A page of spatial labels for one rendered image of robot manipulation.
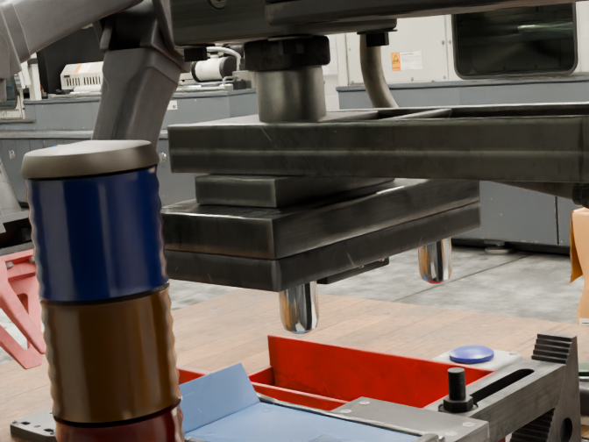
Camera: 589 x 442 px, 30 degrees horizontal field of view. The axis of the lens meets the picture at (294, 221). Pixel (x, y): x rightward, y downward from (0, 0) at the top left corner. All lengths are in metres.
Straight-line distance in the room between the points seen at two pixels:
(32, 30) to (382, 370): 0.41
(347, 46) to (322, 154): 6.14
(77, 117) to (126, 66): 7.95
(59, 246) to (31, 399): 0.82
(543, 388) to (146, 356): 0.53
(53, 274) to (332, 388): 0.68
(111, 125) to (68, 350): 0.72
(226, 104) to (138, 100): 6.47
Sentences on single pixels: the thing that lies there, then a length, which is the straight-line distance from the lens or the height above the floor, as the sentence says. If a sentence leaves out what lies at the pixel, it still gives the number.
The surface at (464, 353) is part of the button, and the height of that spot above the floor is 0.94.
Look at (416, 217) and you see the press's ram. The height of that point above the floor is 1.12.
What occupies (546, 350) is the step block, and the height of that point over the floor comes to 0.98.
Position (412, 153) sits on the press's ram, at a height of 1.17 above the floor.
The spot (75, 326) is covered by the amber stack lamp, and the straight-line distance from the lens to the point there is 0.31.
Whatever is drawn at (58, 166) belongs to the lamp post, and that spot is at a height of 1.19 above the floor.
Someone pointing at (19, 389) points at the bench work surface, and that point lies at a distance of 1.15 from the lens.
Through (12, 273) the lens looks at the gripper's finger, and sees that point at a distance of 0.82.
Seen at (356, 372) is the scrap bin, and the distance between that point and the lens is 0.95.
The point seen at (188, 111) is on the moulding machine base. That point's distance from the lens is 7.81.
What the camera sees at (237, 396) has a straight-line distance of 0.72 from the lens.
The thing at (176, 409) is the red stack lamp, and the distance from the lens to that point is 0.32.
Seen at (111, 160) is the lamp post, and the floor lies 1.19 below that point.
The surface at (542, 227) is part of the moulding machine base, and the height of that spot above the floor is 0.18.
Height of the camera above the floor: 1.22
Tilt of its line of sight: 9 degrees down
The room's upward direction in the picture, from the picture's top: 5 degrees counter-clockwise
